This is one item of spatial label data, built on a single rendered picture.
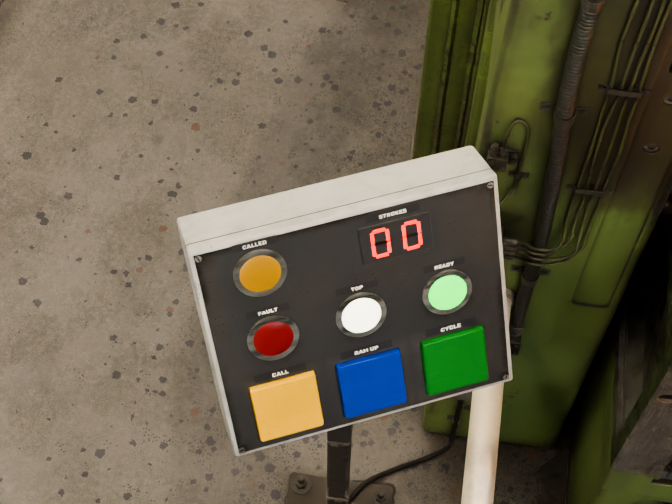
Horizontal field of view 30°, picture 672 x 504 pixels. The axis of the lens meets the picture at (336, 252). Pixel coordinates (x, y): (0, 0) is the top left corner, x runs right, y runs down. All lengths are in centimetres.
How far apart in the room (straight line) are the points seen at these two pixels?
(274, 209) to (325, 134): 149
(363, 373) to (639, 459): 66
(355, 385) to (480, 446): 42
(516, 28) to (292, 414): 50
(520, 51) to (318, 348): 40
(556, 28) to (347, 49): 159
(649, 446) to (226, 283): 81
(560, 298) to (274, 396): 66
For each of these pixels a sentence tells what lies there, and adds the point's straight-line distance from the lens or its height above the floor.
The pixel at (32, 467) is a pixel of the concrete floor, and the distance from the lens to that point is 253.
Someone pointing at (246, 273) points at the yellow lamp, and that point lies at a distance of 131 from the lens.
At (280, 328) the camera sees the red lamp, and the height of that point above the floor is 110.
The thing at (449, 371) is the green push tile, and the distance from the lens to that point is 145.
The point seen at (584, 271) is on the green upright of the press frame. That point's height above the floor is 72.
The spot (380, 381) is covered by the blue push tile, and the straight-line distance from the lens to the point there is 143.
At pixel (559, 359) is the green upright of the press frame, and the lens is 213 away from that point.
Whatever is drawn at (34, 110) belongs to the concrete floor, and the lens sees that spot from 293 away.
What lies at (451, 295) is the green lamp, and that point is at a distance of 140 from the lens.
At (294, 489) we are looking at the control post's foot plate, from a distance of 244.
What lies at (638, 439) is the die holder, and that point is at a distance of 189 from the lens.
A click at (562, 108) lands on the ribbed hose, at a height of 114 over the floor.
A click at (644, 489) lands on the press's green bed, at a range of 209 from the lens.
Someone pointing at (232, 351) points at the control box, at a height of 109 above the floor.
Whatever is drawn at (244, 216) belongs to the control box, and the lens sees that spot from 134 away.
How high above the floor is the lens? 233
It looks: 61 degrees down
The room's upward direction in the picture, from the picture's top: 1 degrees clockwise
